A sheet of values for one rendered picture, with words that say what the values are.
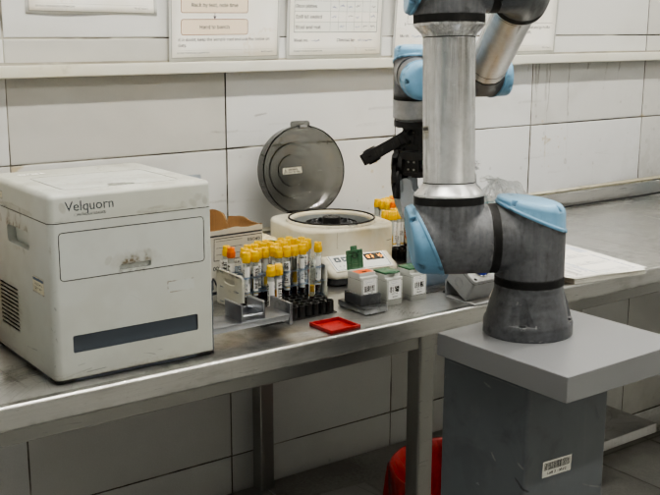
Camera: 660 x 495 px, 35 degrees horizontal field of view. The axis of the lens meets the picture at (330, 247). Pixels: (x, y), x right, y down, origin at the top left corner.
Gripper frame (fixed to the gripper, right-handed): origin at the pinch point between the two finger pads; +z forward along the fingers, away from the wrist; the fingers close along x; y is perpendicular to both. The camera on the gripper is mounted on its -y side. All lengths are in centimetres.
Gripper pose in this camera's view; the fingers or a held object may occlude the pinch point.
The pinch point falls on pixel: (400, 211)
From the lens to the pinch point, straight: 222.6
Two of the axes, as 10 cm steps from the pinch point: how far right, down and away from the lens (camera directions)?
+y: 9.1, 1.1, -4.0
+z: 0.1, 9.6, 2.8
